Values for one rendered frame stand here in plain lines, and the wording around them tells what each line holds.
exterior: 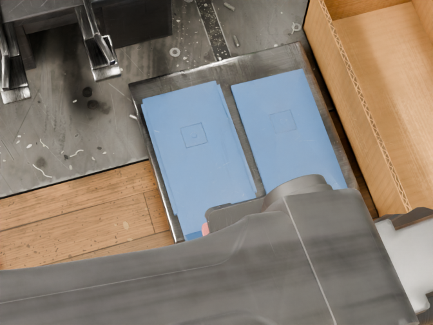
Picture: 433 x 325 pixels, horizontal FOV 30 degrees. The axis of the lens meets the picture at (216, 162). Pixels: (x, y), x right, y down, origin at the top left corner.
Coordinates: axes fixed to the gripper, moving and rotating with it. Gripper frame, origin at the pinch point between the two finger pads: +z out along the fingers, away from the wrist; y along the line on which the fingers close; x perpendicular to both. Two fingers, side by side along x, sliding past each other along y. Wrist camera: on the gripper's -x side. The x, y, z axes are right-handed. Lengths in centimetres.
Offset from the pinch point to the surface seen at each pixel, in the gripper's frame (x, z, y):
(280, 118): -8.2, 11.6, 7.8
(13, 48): 13.2, 11.4, 19.0
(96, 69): 7.0, 9.5, 15.7
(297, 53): -12.0, 15.0, 13.1
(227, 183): -1.7, 9.4, 3.6
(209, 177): -0.3, 9.9, 4.5
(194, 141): -0.1, 11.7, 7.6
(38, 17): 10.6, 13.1, 21.2
